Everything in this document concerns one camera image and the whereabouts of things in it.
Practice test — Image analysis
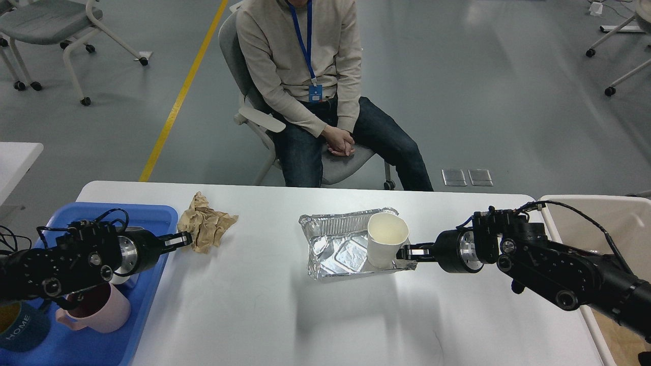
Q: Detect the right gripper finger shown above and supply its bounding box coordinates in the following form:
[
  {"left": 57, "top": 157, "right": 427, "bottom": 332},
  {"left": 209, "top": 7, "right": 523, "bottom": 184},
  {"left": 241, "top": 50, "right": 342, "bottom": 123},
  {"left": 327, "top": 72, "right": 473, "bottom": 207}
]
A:
[{"left": 397, "top": 244, "right": 435, "bottom": 262}]

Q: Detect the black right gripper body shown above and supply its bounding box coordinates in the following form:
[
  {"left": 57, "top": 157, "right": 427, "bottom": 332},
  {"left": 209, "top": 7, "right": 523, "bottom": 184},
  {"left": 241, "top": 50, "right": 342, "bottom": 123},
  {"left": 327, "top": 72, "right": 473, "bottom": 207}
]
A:
[{"left": 432, "top": 230, "right": 484, "bottom": 273}]

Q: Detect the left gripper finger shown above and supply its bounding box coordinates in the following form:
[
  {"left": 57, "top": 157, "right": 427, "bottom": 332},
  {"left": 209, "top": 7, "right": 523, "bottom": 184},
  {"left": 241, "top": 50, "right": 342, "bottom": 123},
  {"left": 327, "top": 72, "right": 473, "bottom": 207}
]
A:
[
  {"left": 157, "top": 231, "right": 193, "bottom": 243},
  {"left": 161, "top": 237, "right": 193, "bottom": 253}
]

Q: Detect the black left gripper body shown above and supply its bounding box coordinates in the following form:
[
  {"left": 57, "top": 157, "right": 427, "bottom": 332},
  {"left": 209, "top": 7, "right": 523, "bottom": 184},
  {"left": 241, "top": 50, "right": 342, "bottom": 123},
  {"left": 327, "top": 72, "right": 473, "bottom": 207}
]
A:
[{"left": 116, "top": 230, "right": 164, "bottom": 277}]

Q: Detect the brown paper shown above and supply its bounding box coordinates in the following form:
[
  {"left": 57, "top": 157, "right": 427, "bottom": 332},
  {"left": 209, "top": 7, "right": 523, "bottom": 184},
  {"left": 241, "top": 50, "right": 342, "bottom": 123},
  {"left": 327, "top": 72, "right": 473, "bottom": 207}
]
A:
[
  {"left": 176, "top": 192, "right": 238, "bottom": 254},
  {"left": 592, "top": 310, "right": 649, "bottom": 365}
]

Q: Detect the white paper cup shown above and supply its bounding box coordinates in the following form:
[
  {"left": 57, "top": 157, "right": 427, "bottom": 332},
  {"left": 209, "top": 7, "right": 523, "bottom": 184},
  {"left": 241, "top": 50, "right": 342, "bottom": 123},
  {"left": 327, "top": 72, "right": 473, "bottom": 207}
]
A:
[{"left": 367, "top": 212, "right": 409, "bottom": 269}]

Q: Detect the pink ribbed mug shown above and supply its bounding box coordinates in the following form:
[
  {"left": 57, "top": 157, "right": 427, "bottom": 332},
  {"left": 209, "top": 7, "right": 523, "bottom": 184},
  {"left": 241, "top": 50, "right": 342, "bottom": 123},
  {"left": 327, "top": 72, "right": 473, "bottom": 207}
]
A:
[{"left": 55, "top": 283, "right": 131, "bottom": 333}]

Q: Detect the aluminium foil tray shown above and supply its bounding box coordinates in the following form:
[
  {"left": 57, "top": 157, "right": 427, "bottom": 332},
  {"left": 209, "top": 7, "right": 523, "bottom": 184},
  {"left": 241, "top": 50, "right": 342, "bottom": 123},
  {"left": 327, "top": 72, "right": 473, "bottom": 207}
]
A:
[{"left": 299, "top": 207, "right": 417, "bottom": 281}]

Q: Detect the stainless steel rectangular container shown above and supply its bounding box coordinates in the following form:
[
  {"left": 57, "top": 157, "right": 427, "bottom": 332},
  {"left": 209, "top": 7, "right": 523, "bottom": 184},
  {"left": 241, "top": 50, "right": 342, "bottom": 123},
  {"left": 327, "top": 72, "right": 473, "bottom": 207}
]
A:
[{"left": 110, "top": 227, "right": 156, "bottom": 287}]

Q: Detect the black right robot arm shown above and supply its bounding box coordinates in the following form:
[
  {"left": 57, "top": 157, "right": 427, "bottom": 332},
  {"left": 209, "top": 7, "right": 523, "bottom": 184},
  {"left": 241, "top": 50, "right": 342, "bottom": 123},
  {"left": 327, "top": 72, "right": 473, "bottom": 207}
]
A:
[{"left": 397, "top": 195, "right": 650, "bottom": 341}]

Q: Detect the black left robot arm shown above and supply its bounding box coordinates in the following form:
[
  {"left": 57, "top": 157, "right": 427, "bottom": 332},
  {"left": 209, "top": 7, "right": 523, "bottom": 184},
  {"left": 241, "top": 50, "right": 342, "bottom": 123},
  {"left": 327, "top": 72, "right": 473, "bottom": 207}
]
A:
[{"left": 1, "top": 211, "right": 193, "bottom": 310}]

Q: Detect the left metal floor plate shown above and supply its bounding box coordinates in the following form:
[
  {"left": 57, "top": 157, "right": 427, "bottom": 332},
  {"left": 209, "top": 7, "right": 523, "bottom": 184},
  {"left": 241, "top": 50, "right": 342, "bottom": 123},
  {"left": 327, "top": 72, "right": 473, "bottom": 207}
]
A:
[{"left": 441, "top": 169, "right": 467, "bottom": 186}]

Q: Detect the metal floor plate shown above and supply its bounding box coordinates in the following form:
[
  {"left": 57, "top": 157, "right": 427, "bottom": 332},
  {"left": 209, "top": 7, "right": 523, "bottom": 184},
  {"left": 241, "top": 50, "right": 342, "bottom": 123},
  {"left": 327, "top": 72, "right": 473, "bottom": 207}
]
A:
[
  {"left": 441, "top": 169, "right": 467, "bottom": 186},
  {"left": 468, "top": 169, "right": 494, "bottom": 186}
]

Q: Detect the right metal floor plate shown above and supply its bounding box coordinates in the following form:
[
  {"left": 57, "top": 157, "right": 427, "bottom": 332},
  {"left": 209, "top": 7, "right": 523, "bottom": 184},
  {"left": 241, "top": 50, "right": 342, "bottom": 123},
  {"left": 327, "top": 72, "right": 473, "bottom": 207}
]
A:
[{"left": 468, "top": 169, "right": 494, "bottom": 186}]

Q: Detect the grey office chair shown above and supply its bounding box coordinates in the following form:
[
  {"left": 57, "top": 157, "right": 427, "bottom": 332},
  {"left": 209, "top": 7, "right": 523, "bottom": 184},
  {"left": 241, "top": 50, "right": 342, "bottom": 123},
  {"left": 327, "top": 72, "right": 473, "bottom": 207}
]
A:
[{"left": 218, "top": 2, "right": 375, "bottom": 186}]

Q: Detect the blue plastic tray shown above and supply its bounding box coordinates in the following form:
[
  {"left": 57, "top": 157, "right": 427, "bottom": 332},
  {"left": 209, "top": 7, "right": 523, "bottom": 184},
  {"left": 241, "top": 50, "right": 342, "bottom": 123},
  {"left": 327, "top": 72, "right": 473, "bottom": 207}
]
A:
[{"left": 1, "top": 202, "right": 177, "bottom": 365}]

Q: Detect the dark blue HOME mug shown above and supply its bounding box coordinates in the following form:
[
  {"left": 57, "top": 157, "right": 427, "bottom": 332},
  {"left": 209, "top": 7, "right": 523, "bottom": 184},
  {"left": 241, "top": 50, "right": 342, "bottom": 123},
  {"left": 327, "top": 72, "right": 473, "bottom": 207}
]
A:
[{"left": 1, "top": 302, "right": 51, "bottom": 352}]

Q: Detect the white side table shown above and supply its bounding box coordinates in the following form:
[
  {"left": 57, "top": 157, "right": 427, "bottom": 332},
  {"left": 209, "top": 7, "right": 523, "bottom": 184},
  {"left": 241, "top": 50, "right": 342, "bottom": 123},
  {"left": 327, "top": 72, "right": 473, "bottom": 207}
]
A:
[{"left": 1, "top": 141, "right": 44, "bottom": 204}]

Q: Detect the beige plastic bin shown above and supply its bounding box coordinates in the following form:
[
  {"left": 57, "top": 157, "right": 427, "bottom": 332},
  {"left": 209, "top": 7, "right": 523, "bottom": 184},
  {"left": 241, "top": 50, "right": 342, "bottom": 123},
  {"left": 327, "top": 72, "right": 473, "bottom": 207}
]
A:
[{"left": 542, "top": 195, "right": 650, "bottom": 365}]

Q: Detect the brown paper in bin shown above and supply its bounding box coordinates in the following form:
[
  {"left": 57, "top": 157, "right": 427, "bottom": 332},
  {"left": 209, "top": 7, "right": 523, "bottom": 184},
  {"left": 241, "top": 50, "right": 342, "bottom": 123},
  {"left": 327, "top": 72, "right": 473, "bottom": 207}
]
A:
[{"left": 592, "top": 310, "right": 649, "bottom": 365}]

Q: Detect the seated person beige sweater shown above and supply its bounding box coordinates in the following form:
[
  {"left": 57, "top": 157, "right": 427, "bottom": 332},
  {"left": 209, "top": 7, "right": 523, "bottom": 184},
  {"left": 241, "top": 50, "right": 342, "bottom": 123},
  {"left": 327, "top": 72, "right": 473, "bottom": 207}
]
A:
[{"left": 236, "top": 1, "right": 433, "bottom": 192}]

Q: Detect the chair legs top right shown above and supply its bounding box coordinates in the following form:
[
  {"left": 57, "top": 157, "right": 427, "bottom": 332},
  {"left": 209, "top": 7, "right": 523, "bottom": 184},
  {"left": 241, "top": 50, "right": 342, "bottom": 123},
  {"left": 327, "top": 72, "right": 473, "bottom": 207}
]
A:
[{"left": 585, "top": 1, "right": 650, "bottom": 97}]

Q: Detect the grey chair top left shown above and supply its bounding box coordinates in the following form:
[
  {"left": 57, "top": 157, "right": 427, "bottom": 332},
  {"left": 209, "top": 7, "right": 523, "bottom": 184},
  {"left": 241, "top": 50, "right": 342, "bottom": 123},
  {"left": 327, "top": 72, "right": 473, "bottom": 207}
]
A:
[{"left": 1, "top": 1, "right": 149, "bottom": 106}]

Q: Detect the black cables left edge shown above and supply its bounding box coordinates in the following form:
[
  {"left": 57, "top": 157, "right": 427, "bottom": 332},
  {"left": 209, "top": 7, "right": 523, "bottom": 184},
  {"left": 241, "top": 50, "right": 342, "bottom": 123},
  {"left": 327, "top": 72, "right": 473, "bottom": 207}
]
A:
[{"left": 0, "top": 225, "right": 21, "bottom": 255}]

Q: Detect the blue lanyard badge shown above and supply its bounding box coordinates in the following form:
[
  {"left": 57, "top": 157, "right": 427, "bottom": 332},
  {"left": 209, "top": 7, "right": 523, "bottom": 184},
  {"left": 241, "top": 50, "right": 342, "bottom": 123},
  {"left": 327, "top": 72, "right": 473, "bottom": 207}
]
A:
[{"left": 286, "top": 1, "right": 323, "bottom": 104}]

